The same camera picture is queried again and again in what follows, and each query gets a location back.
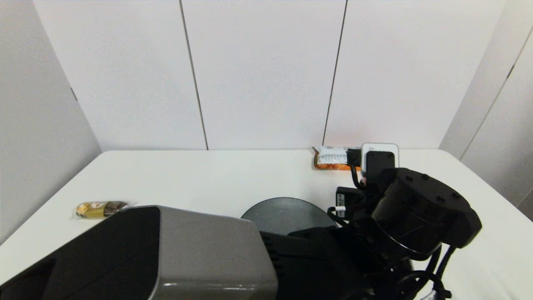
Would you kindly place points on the black and grey left robot arm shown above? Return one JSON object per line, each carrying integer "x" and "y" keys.
{"x": 200, "y": 254}

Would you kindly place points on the dark grey round plate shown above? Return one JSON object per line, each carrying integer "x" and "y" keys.
{"x": 283, "y": 214}

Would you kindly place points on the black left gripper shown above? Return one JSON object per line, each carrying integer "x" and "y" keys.
{"x": 349, "y": 200}

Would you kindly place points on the gold chocolate ball pack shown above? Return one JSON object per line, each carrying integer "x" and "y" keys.
{"x": 100, "y": 209}

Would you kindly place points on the orange snack bag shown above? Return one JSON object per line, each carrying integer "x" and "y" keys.
{"x": 331, "y": 159}

